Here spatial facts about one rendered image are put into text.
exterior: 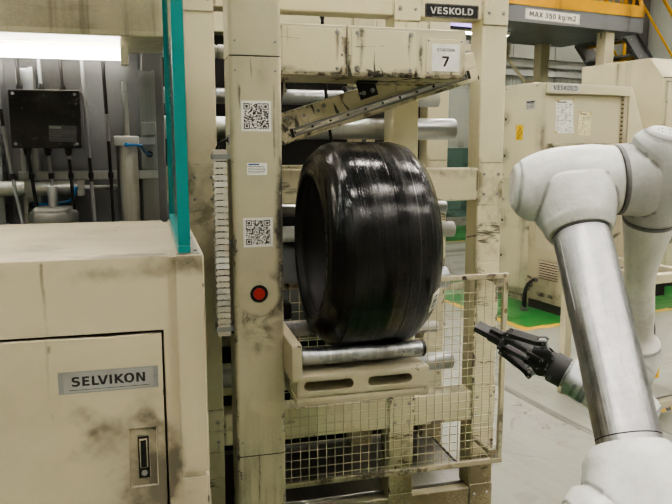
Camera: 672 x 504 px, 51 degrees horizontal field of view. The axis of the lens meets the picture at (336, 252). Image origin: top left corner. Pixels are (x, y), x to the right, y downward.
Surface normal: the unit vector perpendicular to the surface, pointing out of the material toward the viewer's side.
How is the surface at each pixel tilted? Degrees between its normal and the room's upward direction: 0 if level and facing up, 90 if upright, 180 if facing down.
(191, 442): 90
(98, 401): 90
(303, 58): 90
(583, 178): 59
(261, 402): 90
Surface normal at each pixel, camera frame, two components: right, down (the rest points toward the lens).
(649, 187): 0.11, 0.39
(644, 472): -0.20, -0.50
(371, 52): 0.26, 0.15
